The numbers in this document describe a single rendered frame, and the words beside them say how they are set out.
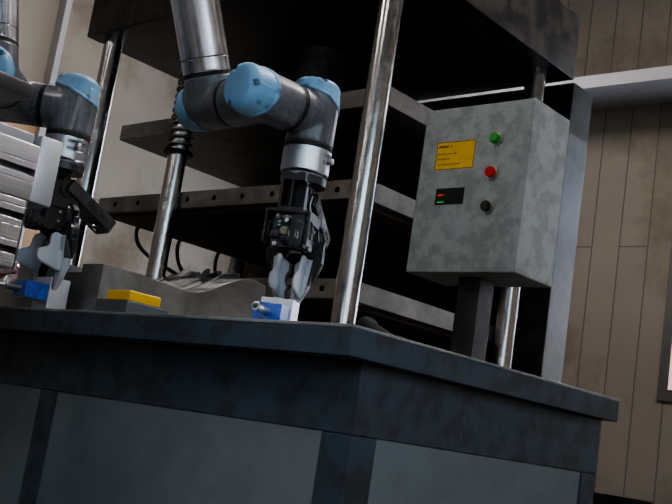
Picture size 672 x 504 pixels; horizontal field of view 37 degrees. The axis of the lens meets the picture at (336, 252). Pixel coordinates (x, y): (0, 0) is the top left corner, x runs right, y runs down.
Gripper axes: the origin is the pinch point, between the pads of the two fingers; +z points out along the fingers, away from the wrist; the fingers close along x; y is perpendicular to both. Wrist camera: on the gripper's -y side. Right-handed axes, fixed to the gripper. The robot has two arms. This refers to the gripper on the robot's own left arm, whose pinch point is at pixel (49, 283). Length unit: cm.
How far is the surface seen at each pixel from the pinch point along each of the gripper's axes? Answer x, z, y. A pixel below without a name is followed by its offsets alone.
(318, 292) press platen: -24, -16, -85
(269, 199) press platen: -46, -40, -84
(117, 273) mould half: 7.2, -3.4, -7.9
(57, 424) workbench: 5.9, 22.6, -3.0
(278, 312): 45.1, 1.8, -11.0
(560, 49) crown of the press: -6, -102, -150
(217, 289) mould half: 6.2, -5.4, -30.2
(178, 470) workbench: 37.2, 25.7, -4.4
